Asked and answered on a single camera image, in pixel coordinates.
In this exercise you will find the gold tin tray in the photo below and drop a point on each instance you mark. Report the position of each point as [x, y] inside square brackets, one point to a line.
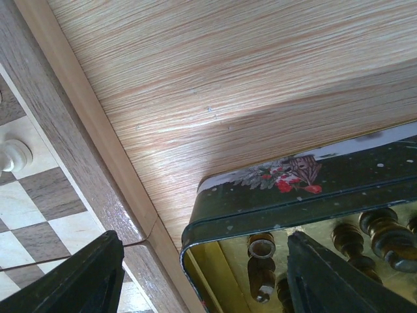
[312, 192]

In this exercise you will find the wooden chessboard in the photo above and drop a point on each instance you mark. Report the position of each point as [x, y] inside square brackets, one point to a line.
[75, 181]

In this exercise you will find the dark rook piece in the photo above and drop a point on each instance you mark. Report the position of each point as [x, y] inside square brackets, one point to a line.
[261, 267]

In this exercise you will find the white chess pawn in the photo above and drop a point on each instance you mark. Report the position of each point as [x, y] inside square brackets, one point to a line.
[15, 156]

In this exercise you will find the dark tall chess piece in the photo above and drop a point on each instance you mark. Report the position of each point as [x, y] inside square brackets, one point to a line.
[390, 241]

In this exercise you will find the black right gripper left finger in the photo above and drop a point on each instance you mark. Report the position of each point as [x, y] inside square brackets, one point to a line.
[89, 281]

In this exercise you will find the dark bishop piece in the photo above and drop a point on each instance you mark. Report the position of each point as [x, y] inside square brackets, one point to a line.
[348, 241]

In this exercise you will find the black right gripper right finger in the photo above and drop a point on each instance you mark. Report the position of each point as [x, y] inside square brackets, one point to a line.
[320, 281]

